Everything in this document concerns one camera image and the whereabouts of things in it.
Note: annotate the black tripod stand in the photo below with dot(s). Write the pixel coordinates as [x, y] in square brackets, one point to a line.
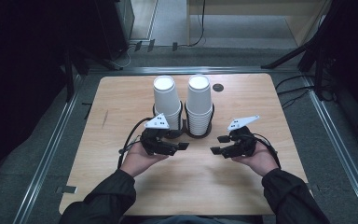
[310, 43]

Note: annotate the black cabinet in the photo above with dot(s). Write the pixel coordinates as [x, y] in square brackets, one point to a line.
[112, 28]

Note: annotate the black double cup holder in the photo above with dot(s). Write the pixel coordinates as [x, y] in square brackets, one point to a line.
[184, 127]

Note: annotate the grey tape strip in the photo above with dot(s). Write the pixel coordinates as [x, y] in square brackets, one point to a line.
[66, 189]

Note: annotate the stack of white paper cups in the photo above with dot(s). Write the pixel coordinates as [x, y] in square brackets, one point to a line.
[199, 105]
[166, 99]

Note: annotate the metal floor rail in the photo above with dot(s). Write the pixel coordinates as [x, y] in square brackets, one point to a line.
[48, 155]
[341, 143]

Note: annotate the person's left hand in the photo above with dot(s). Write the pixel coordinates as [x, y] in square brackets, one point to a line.
[136, 161]

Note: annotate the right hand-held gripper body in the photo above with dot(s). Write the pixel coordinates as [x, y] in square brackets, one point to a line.
[244, 143]

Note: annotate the person's right hand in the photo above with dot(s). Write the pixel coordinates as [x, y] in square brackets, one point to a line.
[259, 161]

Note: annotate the light wooden furniture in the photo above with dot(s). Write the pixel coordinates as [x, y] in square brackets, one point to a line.
[301, 18]

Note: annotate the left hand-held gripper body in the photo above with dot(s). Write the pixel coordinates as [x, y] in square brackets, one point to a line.
[155, 141]

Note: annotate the round black table grommet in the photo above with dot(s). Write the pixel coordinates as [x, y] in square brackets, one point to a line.
[218, 87]

